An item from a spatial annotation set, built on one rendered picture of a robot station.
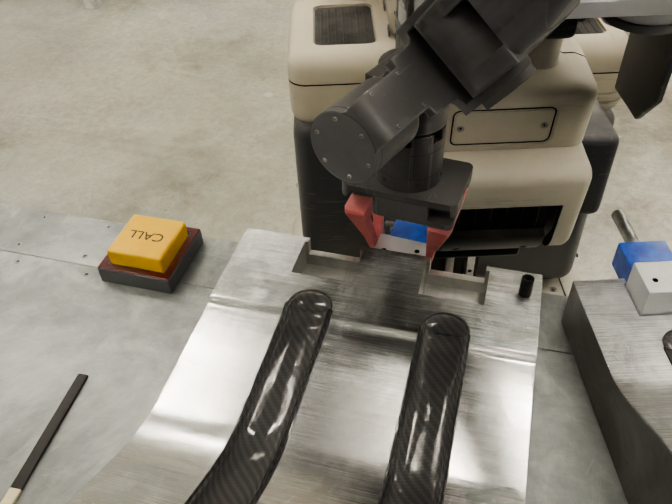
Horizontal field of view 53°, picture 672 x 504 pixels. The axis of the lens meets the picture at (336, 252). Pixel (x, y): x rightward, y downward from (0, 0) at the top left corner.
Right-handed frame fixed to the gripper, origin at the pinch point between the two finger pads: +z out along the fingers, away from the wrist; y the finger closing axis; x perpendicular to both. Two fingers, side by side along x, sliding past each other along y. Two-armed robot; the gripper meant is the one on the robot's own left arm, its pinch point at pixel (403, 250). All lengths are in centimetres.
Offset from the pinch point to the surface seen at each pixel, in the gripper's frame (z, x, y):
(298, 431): -3.6, -23.8, -0.6
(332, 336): -4.1, -15.5, -1.3
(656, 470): -2.0, -17.4, 22.7
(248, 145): 85, 122, -87
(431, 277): -2.7, -5.4, 4.0
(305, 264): -1.9, -6.7, -7.3
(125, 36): 85, 181, -176
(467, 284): -2.6, -5.1, 7.1
